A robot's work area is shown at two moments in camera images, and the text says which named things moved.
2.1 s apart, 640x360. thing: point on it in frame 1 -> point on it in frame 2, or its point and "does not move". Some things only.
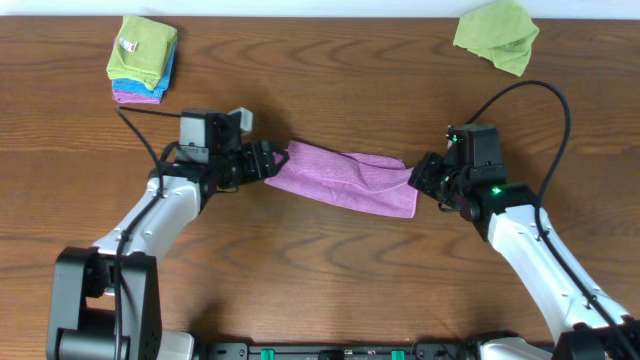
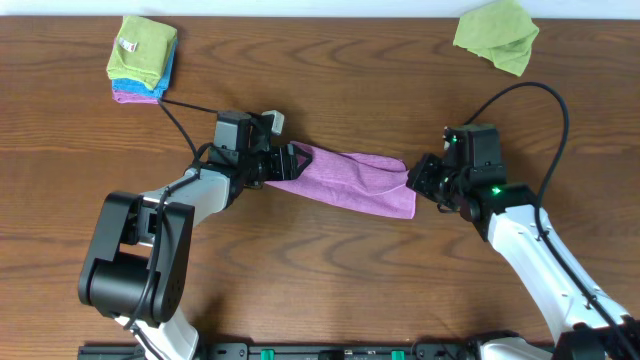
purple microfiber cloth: x=365 y=181 does not move
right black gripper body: x=432 y=175 does not move
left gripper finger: x=276 y=167 -> x=301 y=160
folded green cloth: x=142 y=50 does not move
